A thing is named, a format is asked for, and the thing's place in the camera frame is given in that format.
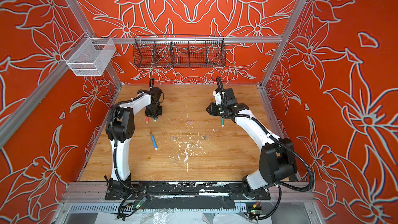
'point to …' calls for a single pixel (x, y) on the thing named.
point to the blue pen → (154, 141)
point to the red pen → (147, 120)
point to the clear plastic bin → (89, 56)
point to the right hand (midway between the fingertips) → (206, 108)
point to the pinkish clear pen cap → (190, 122)
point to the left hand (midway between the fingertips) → (156, 115)
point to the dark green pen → (155, 119)
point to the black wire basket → (178, 51)
